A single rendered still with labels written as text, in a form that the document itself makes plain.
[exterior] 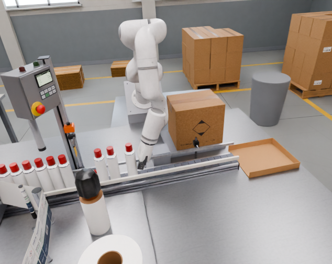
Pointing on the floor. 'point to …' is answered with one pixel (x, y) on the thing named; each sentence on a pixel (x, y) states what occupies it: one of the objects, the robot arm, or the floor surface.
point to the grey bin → (268, 97)
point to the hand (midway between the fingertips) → (141, 165)
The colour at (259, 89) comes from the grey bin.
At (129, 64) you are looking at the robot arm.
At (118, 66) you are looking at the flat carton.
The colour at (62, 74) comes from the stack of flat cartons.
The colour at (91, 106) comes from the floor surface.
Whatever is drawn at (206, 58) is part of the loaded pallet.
